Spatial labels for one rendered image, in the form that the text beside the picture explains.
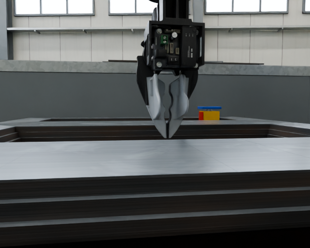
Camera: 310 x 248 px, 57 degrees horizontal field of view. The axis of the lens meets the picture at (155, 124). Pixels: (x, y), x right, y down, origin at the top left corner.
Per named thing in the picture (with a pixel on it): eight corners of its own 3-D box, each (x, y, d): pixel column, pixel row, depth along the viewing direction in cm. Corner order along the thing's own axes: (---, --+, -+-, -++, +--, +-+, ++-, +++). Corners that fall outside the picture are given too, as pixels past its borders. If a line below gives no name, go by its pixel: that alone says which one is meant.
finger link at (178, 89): (173, 141, 38) (173, 71, 37) (166, 137, 44) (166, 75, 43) (196, 141, 38) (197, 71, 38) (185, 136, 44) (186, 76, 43)
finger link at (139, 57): (137, 105, 41) (136, 43, 41) (136, 105, 43) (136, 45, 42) (169, 105, 42) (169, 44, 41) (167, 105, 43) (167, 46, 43)
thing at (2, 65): (-24, 71, 99) (-24, 59, 99) (28, 83, 158) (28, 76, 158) (319, 76, 117) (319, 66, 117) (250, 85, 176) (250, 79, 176)
